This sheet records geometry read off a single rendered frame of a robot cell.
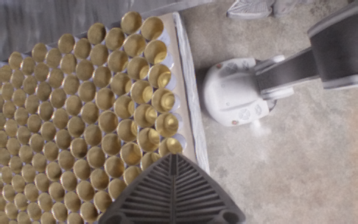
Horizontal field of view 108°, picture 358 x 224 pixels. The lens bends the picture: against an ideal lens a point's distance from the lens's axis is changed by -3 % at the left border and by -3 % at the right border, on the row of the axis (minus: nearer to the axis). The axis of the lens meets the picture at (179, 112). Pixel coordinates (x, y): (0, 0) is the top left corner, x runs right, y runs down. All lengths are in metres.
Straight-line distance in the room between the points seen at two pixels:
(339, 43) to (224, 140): 1.26
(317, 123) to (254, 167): 0.76
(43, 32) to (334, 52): 1.03
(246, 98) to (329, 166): 1.16
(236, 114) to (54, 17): 1.21
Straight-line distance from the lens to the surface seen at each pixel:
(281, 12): 0.53
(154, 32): 0.53
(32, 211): 0.82
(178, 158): 0.17
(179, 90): 0.45
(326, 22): 0.58
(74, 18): 0.78
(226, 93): 1.26
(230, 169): 1.71
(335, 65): 0.56
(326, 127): 1.97
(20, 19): 1.01
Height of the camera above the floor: 1.54
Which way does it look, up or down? 79 degrees down
